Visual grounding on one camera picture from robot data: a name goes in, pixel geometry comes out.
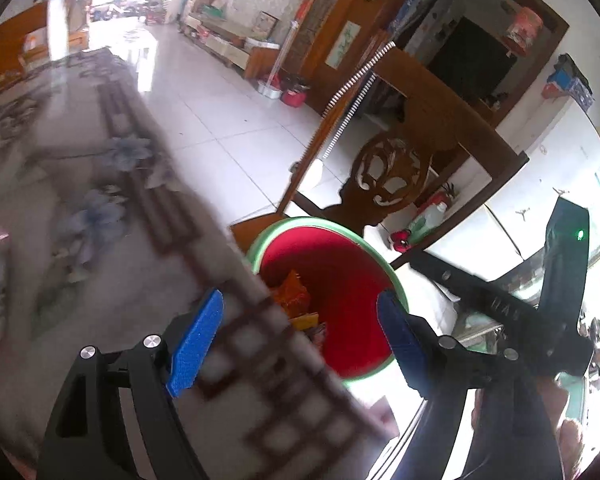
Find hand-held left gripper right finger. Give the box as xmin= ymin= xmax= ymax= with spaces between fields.
xmin=370 ymin=291 xmax=563 ymax=480

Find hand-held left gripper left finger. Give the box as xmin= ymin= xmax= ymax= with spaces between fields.
xmin=39 ymin=289 xmax=226 ymax=480

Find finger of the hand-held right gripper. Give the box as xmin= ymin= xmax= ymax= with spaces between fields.
xmin=410 ymin=251 xmax=539 ymax=332

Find colourful printed wrapper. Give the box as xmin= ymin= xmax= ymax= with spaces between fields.
xmin=307 ymin=322 xmax=329 ymax=356

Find red bucket with green rim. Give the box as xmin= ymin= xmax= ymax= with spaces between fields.
xmin=245 ymin=216 xmax=411 ymax=388

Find orange snack wrapper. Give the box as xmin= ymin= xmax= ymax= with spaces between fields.
xmin=270 ymin=270 xmax=311 ymax=318

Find yellow snack wrapper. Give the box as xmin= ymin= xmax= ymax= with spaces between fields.
xmin=287 ymin=311 xmax=321 ymax=332

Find person's right hand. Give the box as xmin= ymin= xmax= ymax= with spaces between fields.
xmin=532 ymin=377 xmax=588 ymax=468

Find white bottle with green label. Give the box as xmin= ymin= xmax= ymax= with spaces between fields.
xmin=407 ymin=185 xmax=456 ymax=246

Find carved wooden chair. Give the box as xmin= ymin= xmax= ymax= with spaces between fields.
xmin=228 ymin=40 xmax=531 ymax=271

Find blue cardboard box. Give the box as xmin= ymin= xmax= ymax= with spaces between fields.
xmin=545 ymin=55 xmax=595 ymax=111

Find red lantern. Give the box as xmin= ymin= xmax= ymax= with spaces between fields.
xmin=502 ymin=6 xmax=545 ymax=56

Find small red bin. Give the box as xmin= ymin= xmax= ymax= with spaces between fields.
xmin=281 ymin=77 xmax=311 ymax=107

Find silver refrigerator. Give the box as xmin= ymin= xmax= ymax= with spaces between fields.
xmin=387 ymin=0 xmax=456 ymax=56

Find green and white door poster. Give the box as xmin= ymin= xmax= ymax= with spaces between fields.
xmin=325 ymin=20 xmax=363 ymax=70

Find low television cabinet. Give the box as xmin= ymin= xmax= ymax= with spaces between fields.
xmin=182 ymin=10 xmax=281 ymax=81

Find red and white mop pole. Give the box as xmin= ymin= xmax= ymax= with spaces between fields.
xmin=269 ymin=0 xmax=308 ymax=87

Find framed picture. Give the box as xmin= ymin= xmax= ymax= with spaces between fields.
xmin=254 ymin=11 xmax=279 ymax=40

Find wooden door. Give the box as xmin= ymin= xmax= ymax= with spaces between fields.
xmin=300 ymin=0 xmax=431 ymax=106

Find wooden sofa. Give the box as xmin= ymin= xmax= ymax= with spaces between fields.
xmin=0 ymin=0 xmax=88 ymax=96

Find white spiral cord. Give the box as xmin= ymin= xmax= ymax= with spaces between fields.
xmin=324 ymin=41 xmax=397 ymax=115
xmin=324 ymin=72 xmax=377 ymax=160

